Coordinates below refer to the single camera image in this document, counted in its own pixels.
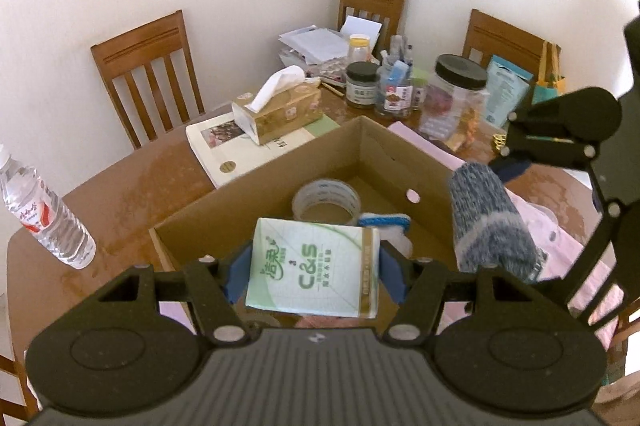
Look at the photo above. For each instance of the gold ornate coaster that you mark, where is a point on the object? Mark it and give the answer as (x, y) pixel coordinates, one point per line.
(498, 141)

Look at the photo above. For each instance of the wooden chair back centre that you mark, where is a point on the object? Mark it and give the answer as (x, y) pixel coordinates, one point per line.
(148, 70)

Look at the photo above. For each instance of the wooden chair right near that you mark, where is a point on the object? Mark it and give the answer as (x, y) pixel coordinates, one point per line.
(487, 36)

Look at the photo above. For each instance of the pink table cloth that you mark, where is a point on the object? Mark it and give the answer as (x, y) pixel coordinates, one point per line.
(544, 229)

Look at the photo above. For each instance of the green C&S tissue pack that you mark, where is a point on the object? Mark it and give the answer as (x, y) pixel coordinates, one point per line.
(314, 269)

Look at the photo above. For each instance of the tissue box yellow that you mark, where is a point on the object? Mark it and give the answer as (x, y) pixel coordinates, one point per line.
(287, 101)

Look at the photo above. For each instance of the grey blue sock roll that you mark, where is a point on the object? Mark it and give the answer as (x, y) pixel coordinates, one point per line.
(488, 229)

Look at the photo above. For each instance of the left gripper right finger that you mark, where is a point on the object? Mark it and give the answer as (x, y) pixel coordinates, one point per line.
(418, 289)

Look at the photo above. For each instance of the teal package on chair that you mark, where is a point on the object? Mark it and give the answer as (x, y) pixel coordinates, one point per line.
(507, 84)

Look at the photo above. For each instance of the wooden chair left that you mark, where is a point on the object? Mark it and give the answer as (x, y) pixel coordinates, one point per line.
(17, 400)

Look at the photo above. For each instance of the red label jar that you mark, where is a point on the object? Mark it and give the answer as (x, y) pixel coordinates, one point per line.
(394, 89)

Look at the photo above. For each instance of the small dark-lid jar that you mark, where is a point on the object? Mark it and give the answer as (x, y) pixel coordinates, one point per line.
(361, 84)

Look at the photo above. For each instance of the wooden chair right far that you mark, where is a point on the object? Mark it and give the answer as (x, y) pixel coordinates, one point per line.
(386, 12)

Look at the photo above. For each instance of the clear packing tape roll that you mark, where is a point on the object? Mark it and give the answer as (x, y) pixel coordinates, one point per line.
(328, 200)

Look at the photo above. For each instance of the white glove blue cuff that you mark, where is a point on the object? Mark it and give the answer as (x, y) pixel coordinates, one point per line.
(393, 228)

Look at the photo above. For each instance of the wooden chair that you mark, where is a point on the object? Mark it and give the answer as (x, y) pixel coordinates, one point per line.
(487, 36)
(17, 400)
(386, 12)
(148, 70)

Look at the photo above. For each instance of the clear water bottle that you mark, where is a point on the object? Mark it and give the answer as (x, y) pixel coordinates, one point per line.
(44, 214)

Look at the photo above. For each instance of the open cardboard box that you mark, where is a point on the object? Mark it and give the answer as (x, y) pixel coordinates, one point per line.
(359, 168)

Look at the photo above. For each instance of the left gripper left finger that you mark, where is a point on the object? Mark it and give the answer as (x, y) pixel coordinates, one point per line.
(214, 286)

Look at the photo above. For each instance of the green book under tissues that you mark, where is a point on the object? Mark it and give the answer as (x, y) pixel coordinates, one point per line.
(225, 152)

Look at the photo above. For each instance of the large jar black lid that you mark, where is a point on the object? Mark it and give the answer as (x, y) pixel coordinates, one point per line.
(454, 102)

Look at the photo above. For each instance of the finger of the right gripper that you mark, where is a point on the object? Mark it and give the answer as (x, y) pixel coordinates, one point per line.
(548, 273)
(508, 168)

